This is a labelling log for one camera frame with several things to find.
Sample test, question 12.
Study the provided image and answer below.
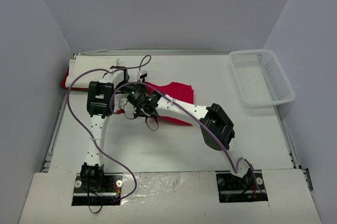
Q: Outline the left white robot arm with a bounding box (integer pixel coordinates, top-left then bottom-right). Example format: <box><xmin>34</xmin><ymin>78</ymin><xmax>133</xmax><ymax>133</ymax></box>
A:
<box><xmin>80</xmin><ymin>66</ymin><xmax>130</xmax><ymax>191</ymax></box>

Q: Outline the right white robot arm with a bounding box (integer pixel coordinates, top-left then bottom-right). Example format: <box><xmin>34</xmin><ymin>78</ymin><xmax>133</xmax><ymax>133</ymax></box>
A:
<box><xmin>126</xmin><ymin>90</ymin><xmax>253</xmax><ymax>189</ymax></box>

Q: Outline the white plastic basket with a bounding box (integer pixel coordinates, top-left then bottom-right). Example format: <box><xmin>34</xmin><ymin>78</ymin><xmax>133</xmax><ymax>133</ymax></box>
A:
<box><xmin>229</xmin><ymin>50</ymin><xmax>295</xmax><ymax>108</ymax></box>

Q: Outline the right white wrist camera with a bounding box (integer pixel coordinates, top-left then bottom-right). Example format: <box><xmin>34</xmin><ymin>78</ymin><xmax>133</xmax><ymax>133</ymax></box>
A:
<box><xmin>117</xmin><ymin>98</ymin><xmax>129</xmax><ymax>114</ymax></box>

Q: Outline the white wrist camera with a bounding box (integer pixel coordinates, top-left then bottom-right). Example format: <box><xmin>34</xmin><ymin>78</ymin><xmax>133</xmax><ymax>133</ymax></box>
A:
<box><xmin>137</xmin><ymin>70</ymin><xmax>147</xmax><ymax>81</ymax></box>
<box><xmin>117</xmin><ymin>98</ymin><xmax>129</xmax><ymax>114</ymax></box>

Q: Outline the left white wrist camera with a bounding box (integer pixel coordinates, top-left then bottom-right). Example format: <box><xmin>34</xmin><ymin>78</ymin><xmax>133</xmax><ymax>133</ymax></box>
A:
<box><xmin>137</xmin><ymin>70</ymin><xmax>147</xmax><ymax>81</ymax></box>

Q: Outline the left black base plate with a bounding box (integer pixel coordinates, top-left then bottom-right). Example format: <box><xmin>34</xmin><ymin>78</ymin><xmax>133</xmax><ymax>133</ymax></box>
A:
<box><xmin>72</xmin><ymin>173</ymin><xmax>123</xmax><ymax>206</ymax></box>

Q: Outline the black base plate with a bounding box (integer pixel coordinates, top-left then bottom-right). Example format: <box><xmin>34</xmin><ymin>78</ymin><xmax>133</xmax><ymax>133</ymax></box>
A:
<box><xmin>216</xmin><ymin>171</ymin><xmax>268</xmax><ymax>203</ymax></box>
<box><xmin>72</xmin><ymin>173</ymin><xmax>123</xmax><ymax>206</ymax></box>

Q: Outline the thin black cable loop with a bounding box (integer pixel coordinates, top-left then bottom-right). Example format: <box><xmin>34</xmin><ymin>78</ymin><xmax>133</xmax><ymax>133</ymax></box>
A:
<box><xmin>87</xmin><ymin>202</ymin><xmax>103</xmax><ymax>215</ymax></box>

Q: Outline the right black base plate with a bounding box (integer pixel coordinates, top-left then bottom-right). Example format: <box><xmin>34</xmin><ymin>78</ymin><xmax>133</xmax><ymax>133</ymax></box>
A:
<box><xmin>216</xmin><ymin>171</ymin><xmax>268</xmax><ymax>203</ymax></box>

